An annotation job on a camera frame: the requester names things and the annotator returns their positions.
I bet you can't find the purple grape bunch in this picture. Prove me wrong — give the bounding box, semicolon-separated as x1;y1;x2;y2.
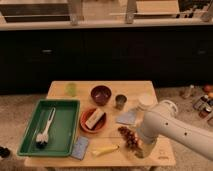
118;126;138;150

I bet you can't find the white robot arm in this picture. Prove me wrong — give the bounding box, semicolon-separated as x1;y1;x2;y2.
136;100;213;161

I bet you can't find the green plastic tray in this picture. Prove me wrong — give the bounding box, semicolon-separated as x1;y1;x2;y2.
17;99;80;157

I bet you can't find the dark red bowl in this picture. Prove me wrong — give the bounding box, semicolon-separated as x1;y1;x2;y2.
91;85;112;106

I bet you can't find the small metal cup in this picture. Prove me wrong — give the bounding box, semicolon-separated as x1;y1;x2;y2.
115;94;127;110

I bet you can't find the beige sponge block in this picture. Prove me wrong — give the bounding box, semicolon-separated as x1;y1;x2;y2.
85;108;104;129

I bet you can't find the orange plate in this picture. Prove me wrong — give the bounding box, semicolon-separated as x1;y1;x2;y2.
80;108;107;134

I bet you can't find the translucent green cup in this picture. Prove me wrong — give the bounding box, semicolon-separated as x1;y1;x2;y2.
66;83;77;97

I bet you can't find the blue cloth piece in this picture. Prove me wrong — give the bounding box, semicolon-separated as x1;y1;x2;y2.
116;109;137;125

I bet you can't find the white paper cup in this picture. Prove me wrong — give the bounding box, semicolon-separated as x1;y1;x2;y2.
138;93;154;110

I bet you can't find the wooden table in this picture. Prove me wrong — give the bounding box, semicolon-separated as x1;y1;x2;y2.
24;81;176;169

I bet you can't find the yellow banana toy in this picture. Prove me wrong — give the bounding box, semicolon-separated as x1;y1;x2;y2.
92;145;119;156

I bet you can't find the blue sponge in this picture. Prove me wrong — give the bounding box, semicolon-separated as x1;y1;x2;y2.
71;136;89;160

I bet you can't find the dark cabinet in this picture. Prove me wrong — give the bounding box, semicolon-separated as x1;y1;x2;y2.
0;26;213;94

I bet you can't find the white dish brush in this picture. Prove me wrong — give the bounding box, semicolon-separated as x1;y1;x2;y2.
36;107;56;149

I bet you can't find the black object on floor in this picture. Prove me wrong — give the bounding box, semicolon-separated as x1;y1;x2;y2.
0;146;11;158

